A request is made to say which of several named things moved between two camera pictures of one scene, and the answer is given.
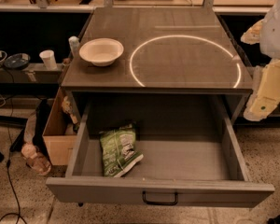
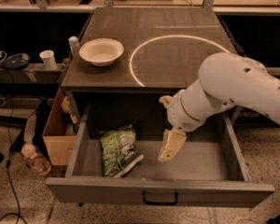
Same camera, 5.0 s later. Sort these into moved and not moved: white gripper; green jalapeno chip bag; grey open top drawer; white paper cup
Moved: white gripper
Not moved: grey open top drawer; green jalapeno chip bag; white paper cup
